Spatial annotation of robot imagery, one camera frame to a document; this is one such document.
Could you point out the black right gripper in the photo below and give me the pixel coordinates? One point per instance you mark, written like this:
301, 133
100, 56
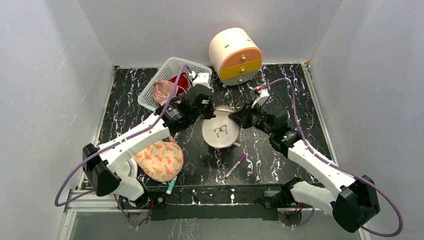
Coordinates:
247, 115

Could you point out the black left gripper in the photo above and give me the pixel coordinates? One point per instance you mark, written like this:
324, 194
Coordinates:
209, 114

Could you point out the white mesh laundry bag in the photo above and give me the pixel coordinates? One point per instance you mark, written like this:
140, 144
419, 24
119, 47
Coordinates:
220, 131

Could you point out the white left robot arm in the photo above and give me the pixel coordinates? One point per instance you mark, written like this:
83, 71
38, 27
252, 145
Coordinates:
101, 163

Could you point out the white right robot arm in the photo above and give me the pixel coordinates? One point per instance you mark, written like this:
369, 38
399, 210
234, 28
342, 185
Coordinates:
321, 165

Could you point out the red bra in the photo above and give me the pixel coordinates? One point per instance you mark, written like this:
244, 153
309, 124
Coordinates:
182, 85

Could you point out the pink satin bra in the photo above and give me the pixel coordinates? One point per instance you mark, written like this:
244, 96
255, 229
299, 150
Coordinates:
162, 90

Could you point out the peach floral bra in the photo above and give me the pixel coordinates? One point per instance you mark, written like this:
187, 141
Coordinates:
162, 161

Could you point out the white mesh bag lid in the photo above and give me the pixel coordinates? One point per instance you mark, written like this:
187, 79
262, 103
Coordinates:
129, 169

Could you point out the white plastic basket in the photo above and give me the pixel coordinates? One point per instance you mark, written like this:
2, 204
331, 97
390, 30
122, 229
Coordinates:
169, 71

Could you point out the pink pen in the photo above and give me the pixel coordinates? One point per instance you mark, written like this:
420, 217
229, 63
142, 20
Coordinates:
235, 166

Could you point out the round white drawer cabinet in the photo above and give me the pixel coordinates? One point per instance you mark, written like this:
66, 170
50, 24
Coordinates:
235, 57

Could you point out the teal white marker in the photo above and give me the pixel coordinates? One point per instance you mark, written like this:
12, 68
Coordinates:
171, 185

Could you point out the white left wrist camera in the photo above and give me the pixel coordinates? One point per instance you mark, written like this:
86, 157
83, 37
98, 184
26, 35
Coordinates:
201, 79

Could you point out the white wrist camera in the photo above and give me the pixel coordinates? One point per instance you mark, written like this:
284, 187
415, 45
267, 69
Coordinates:
262, 96
201, 79

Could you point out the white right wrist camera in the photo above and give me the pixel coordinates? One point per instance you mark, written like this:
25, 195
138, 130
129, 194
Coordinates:
262, 96

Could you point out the black table front rail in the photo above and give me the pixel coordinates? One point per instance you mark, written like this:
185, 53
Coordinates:
267, 202

